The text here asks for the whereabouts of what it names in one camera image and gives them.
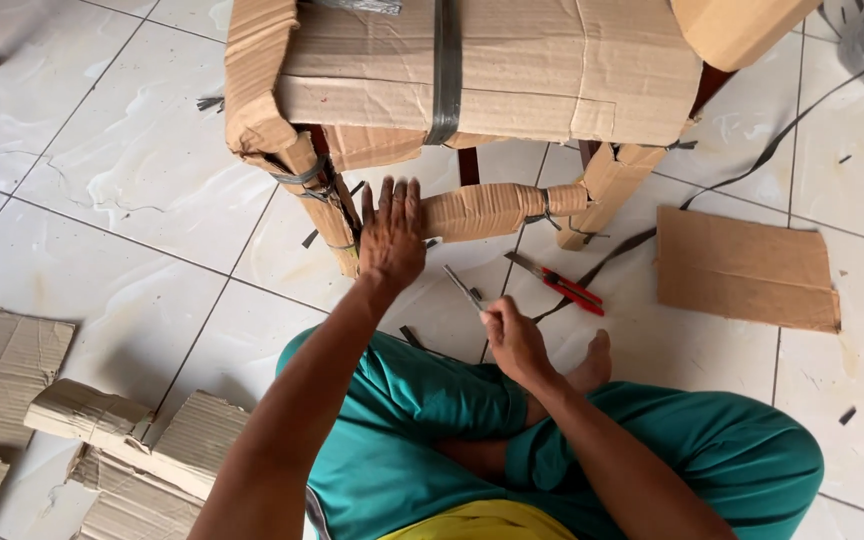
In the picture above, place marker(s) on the person's right hand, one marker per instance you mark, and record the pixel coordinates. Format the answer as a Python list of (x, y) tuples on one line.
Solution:
[(516, 345)]

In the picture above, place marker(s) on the person's left hand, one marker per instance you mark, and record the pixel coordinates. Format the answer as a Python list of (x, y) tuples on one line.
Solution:
[(391, 247)]

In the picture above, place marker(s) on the person's right fingers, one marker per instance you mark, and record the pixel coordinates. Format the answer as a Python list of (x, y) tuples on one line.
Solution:
[(493, 321)]

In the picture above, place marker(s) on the cardboard-wrapped wooden chair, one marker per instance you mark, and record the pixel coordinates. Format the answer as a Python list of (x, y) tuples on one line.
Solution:
[(522, 67)]

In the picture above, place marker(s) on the person's bare foot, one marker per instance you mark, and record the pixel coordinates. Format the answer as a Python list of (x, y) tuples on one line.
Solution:
[(591, 367)]

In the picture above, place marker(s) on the green shorts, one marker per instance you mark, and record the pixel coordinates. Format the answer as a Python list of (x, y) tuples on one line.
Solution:
[(417, 420)]

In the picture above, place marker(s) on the yellow shirt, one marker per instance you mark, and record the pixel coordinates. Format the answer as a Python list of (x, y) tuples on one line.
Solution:
[(481, 521)]

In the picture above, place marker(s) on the flat rectangular cardboard sheet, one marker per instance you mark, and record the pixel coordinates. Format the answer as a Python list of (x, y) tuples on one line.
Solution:
[(747, 270)]

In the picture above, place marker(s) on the ridged cardboard sheet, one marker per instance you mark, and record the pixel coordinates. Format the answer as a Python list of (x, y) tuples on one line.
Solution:
[(199, 435)]

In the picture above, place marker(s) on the folded cardboard strip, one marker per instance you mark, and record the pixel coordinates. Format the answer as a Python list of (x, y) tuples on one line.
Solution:
[(91, 416)]

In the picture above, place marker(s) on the torn corrugated cardboard sheet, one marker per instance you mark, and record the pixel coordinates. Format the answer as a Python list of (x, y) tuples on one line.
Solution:
[(1, 367)]

